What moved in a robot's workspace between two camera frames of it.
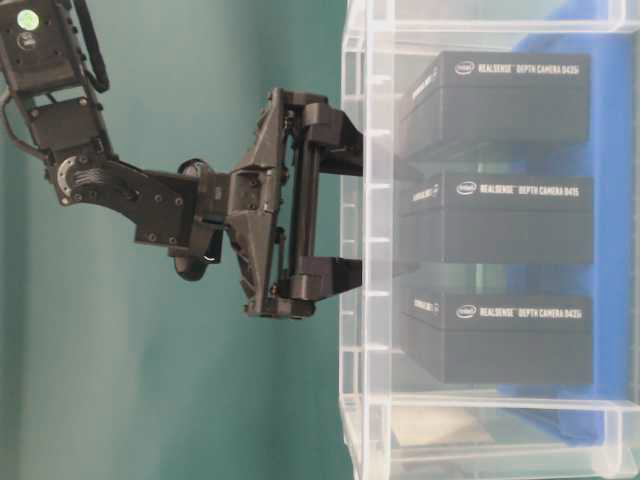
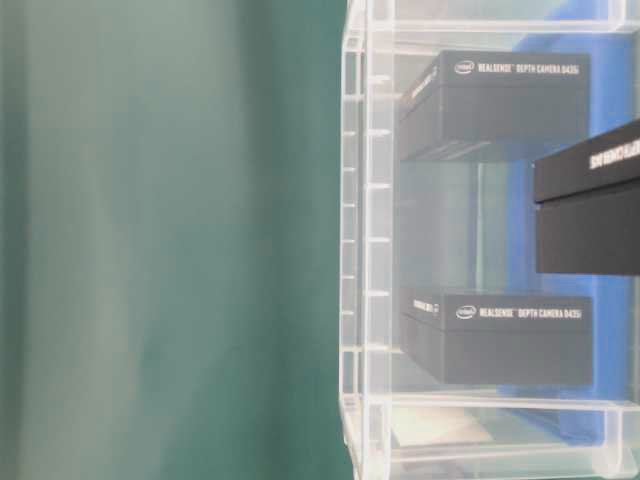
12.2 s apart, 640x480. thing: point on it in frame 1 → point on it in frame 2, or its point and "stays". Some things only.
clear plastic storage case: (498, 222) stays
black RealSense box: (493, 218) → (587, 206)
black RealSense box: (500, 336) stays
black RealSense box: (488, 102) stays
